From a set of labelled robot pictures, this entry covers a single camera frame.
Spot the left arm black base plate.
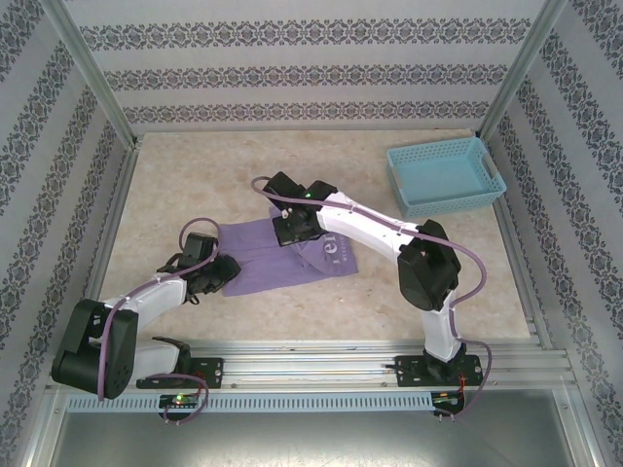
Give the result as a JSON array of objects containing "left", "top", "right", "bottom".
[{"left": 138, "top": 357, "right": 225, "bottom": 390}]

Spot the metal base panel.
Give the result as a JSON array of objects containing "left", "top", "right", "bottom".
[{"left": 48, "top": 412, "right": 585, "bottom": 467}]

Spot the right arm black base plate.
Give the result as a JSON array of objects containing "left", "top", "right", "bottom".
[{"left": 394, "top": 354, "right": 486, "bottom": 388}]

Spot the purple t-shirt with white print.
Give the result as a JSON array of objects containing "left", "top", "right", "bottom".
[{"left": 216, "top": 216, "right": 360, "bottom": 299}]

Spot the aluminium frame beam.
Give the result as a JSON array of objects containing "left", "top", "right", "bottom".
[
  {"left": 12, "top": 383, "right": 67, "bottom": 467},
  {"left": 559, "top": 388, "right": 609, "bottom": 467}
]

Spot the aluminium frame post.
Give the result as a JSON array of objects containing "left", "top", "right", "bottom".
[
  {"left": 476, "top": 0, "right": 570, "bottom": 145},
  {"left": 41, "top": 0, "right": 142, "bottom": 150}
]

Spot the aluminium side rail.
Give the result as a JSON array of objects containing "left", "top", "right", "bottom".
[
  {"left": 479, "top": 138, "right": 551, "bottom": 351},
  {"left": 67, "top": 138, "right": 142, "bottom": 354}
]

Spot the aluminium mounting rail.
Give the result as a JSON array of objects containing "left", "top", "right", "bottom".
[{"left": 48, "top": 340, "right": 570, "bottom": 390}]

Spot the circuit board with green light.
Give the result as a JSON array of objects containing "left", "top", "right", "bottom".
[{"left": 159, "top": 393, "right": 202, "bottom": 410}]

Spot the light blue plastic basket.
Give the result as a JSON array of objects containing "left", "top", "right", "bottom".
[{"left": 386, "top": 137, "right": 507, "bottom": 219}]

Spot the slotted grey cable duct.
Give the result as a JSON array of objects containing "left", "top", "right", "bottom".
[{"left": 65, "top": 392, "right": 434, "bottom": 413}]

